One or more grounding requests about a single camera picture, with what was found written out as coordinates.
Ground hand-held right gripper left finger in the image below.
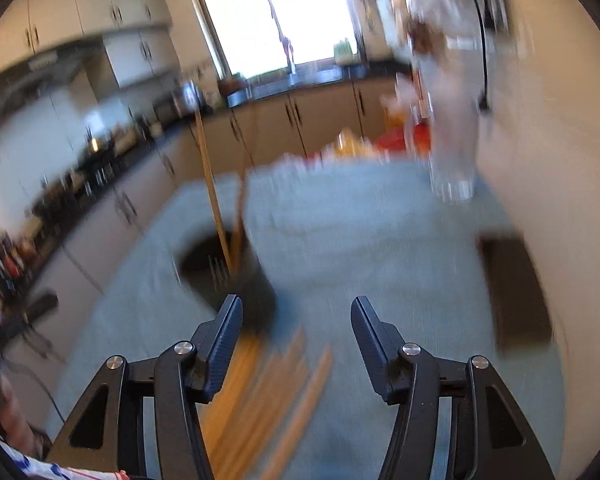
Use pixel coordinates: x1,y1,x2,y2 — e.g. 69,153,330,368
45,294,244,480

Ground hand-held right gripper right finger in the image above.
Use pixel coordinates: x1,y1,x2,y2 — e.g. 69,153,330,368
351,296,556,480

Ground dark grey chopstick holder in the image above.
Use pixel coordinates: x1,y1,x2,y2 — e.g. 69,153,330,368
174,230,278,336

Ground row of condiment bottles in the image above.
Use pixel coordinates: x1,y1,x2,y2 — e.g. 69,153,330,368
0,227,36,291

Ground grey-green tablecloth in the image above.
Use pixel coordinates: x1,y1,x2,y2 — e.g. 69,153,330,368
45,157,566,480

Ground black smartphone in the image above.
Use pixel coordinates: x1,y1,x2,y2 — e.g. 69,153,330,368
476,232,555,355

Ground person's printed clothing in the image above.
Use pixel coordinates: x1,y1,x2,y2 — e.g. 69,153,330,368
0,435,131,480

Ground clear glass pitcher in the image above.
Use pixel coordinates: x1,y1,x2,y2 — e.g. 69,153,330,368
394,5,483,206

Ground stainless steel pot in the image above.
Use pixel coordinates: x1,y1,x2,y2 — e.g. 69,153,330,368
172,82,203,118

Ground beige upper kitchen cabinets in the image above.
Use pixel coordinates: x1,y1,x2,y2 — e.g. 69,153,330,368
0,0,181,88

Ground kitchen window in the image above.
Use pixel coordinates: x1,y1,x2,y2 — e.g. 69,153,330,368
190,0,366,81

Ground black power cable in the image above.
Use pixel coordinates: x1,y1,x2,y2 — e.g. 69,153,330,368
457,0,496,116

